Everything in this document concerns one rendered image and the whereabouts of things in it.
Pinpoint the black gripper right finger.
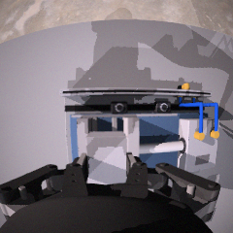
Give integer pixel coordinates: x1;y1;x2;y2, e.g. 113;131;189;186
121;152;221;222

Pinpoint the silver metal block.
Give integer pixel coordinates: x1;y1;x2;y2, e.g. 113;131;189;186
85;131;127;184

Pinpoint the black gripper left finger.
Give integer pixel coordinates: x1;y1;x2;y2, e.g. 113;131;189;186
0;153;88;220

